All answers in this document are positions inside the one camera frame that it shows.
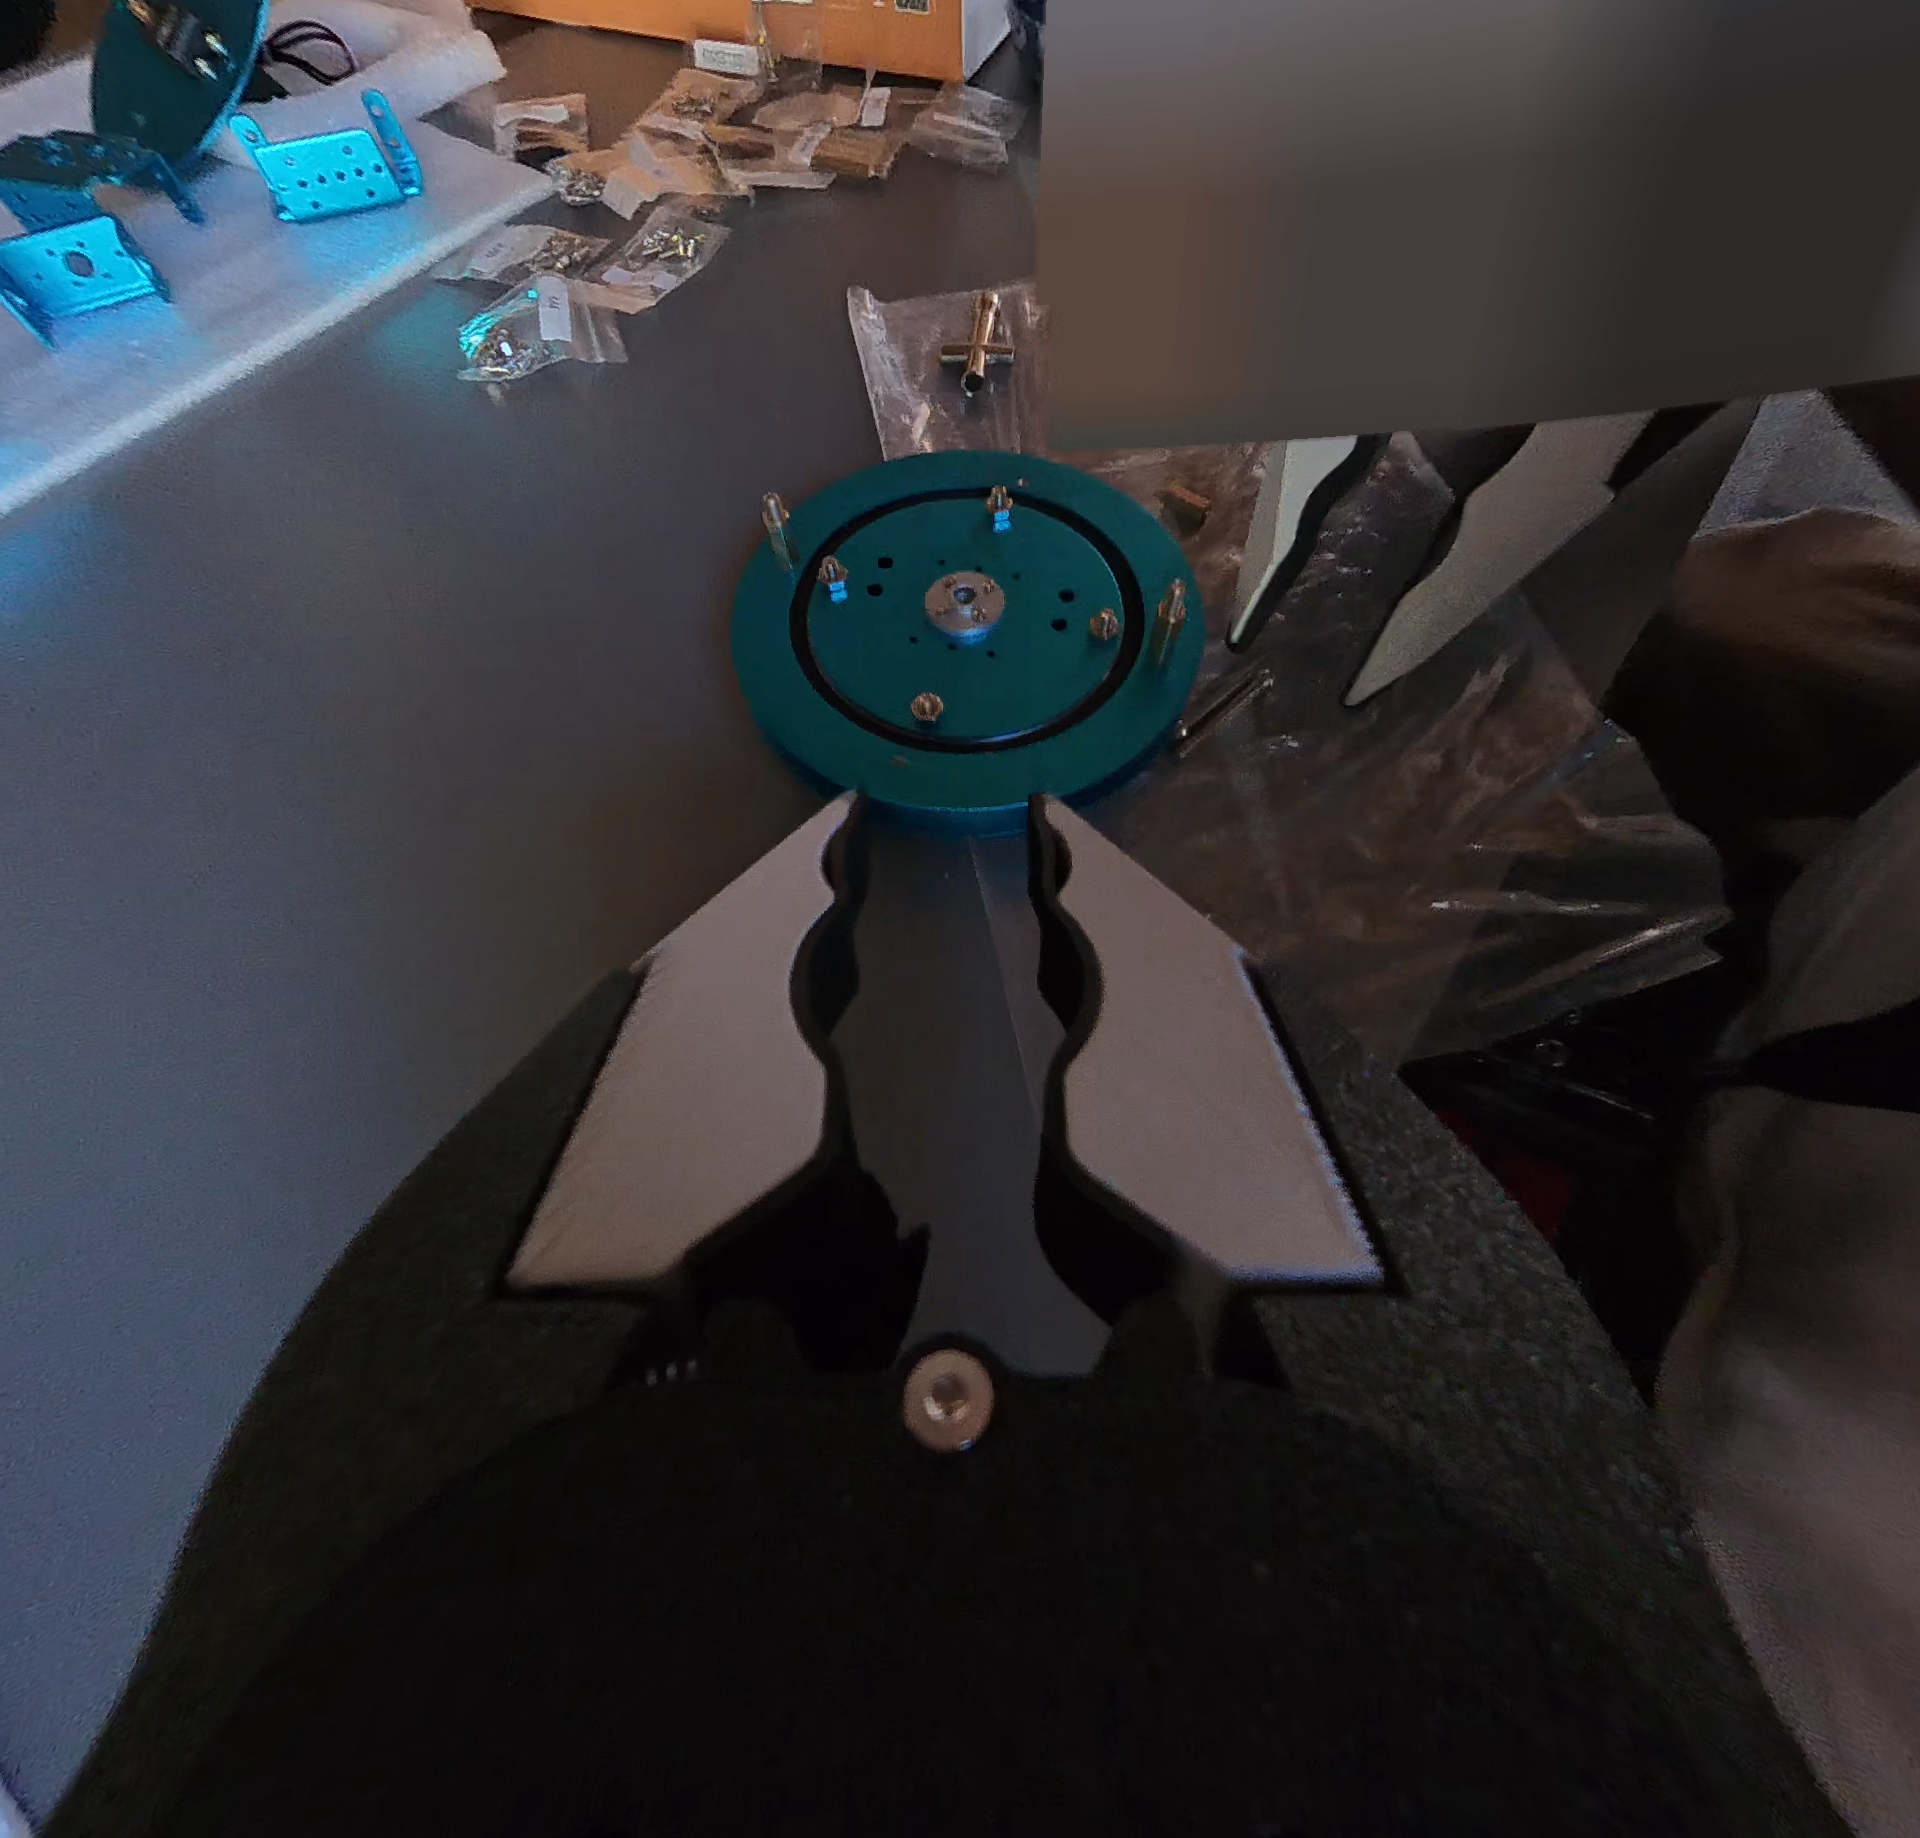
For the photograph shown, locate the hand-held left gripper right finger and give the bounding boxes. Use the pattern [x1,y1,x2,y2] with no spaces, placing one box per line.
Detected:
[1032,793,1384,1288]

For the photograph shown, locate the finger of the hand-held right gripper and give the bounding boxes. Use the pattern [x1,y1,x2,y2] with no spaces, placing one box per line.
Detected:
[1338,413,1653,708]
[1228,433,1395,657]

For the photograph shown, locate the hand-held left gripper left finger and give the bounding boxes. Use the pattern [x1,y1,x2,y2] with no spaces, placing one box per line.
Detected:
[503,795,858,1292]

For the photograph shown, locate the blue round turntable base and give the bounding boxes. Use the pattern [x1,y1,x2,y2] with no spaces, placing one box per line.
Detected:
[731,448,1209,837]

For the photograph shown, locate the grey desk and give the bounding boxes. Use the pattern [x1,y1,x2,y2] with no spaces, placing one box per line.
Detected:
[0,8,1262,1812]

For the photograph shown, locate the clear plastic sheet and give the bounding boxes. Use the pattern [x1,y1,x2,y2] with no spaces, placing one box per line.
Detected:
[844,283,1734,1067]

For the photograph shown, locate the person's tan trousers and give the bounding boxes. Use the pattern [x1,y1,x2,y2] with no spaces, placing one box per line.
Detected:
[1604,504,1920,880]

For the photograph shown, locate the metal cross wrench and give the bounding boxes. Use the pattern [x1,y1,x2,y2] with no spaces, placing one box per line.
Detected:
[939,290,1048,401]

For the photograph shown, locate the person's white shirt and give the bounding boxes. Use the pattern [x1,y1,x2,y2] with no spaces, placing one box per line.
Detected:
[1650,774,1920,1838]

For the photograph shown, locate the pile of small hardware bags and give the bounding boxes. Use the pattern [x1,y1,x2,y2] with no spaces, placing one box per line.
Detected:
[432,0,1039,387]

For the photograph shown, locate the white foam sheet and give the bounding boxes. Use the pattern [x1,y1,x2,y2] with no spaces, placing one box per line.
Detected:
[0,0,558,512]

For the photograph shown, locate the teal round plate with servo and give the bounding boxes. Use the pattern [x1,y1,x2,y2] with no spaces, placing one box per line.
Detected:
[89,0,274,168]

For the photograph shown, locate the light blue perforated U bracket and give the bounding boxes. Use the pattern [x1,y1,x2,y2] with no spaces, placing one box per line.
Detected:
[229,87,429,230]

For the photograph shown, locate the light blue servo bracket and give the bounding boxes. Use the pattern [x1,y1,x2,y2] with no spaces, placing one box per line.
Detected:
[0,211,177,350]

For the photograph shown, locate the thin black cable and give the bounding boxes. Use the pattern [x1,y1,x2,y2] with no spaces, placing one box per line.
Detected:
[254,20,362,110]

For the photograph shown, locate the dark blue metal bracket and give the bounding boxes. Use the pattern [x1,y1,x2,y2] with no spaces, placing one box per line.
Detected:
[0,130,207,230]

